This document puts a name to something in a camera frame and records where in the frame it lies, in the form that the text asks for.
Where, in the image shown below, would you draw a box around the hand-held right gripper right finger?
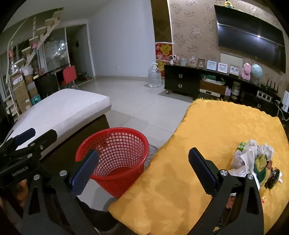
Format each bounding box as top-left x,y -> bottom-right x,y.
188,147 -> 264,235

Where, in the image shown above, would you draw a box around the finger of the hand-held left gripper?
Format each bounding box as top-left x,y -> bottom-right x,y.
14,129 -> 58,159
4,128 -> 36,148

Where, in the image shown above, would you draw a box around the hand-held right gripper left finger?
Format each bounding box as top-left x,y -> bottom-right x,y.
21,149 -> 101,235

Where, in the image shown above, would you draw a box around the red plastic basket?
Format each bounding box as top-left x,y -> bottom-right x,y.
75,127 -> 150,199

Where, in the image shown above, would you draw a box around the translucent plastic bag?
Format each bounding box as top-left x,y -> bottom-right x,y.
228,146 -> 259,181

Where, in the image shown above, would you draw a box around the yellow snack packet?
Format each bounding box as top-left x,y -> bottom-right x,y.
253,155 -> 273,187

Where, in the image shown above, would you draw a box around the dark wrapper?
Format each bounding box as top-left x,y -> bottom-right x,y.
265,168 -> 282,190

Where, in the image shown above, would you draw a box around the person's left hand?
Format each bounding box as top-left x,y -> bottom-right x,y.
18,180 -> 30,207

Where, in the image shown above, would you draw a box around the white cushioned bench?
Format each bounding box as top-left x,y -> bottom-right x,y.
5,88 -> 113,174

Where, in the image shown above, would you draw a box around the stack of cardboard boxes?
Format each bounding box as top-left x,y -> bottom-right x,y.
10,72 -> 39,113

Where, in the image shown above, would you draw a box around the yellow tablecloth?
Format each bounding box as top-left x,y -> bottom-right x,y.
108,98 -> 289,235

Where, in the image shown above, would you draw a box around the black chair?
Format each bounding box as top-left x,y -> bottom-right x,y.
36,73 -> 59,100

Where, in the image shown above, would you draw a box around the crumpled grey tissue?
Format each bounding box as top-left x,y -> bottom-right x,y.
257,143 -> 275,159
246,139 -> 259,151

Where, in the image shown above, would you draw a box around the red chair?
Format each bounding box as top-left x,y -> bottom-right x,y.
60,65 -> 78,89

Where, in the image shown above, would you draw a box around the white set-top box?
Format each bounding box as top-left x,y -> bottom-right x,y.
200,89 -> 222,97

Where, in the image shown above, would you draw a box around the stacked jars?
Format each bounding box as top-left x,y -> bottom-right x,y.
232,80 -> 242,102

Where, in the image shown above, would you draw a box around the green flat box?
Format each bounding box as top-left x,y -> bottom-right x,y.
201,74 -> 226,84

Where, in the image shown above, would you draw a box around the black TV cabinet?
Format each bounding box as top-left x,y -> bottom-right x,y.
164,64 -> 289,118

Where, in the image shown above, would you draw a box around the white power strip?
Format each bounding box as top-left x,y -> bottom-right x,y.
256,90 -> 275,101

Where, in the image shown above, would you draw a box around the clear water jug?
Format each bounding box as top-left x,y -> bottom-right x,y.
148,63 -> 162,88

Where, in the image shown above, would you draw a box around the black router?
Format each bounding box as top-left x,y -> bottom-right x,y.
261,77 -> 279,93

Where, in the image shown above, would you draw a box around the white standing device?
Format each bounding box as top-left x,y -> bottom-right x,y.
282,90 -> 289,113

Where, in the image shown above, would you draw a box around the pink plush toy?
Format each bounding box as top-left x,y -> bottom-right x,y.
240,63 -> 252,80

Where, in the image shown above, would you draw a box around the light blue globe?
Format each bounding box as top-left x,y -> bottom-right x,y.
251,63 -> 263,85

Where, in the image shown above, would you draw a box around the wooden staircase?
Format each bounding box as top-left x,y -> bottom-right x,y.
5,8 -> 65,118

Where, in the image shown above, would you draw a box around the white cable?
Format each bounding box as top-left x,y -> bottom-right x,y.
274,99 -> 287,120

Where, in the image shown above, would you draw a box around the white wall panel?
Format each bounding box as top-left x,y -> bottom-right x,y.
220,52 -> 244,68

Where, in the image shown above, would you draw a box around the red floral wall poster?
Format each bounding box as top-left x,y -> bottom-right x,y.
155,42 -> 173,73

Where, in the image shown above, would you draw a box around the black wall television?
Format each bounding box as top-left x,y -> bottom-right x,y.
214,4 -> 287,74

